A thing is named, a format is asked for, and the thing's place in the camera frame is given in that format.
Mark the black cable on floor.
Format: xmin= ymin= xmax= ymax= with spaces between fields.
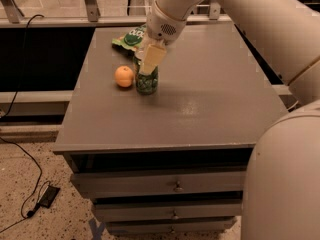
xmin=0 ymin=14 xmax=52 ymax=234

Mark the grey drawer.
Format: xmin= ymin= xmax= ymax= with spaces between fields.
xmin=93 ymin=203 xmax=242 ymax=222
xmin=106 ymin=216 xmax=236 ymax=235
xmin=71 ymin=171 xmax=245 ymax=199

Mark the green chip bag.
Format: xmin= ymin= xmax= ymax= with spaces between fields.
xmin=112 ymin=25 xmax=146 ymax=52

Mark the green soda can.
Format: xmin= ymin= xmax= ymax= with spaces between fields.
xmin=133 ymin=57 xmax=158 ymax=95

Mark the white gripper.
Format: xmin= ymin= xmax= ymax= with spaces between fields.
xmin=135 ymin=0 xmax=187 ymax=75

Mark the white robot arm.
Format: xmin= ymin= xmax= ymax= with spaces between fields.
xmin=142 ymin=0 xmax=320 ymax=240

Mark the black power adapter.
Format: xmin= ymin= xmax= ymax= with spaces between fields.
xmin=38 ymin=185 xmax=60 ymax=208

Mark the bottom grey drawer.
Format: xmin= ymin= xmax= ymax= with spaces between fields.
xmin=106 ymin=216 xmax=236 ymax=235

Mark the metal window railing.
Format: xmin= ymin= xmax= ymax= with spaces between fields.
xmin=0 ymin=0 xmax=234 ymax=29

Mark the top grey drawer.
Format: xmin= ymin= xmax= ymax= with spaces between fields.
xmin=71 ymin=171 xmax=245 ymax=199

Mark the grey drawer cabinet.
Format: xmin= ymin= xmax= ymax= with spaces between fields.
xmin=52 ymin=21 xmax=290 ymax=236

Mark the orange fruit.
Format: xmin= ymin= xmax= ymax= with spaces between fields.
xmin=114 ymin=66 xmax=134 ymax=88

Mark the middle grey drawer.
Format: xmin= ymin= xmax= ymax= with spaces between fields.
xmin=93 ymin=203 xmax=242 ymax=222

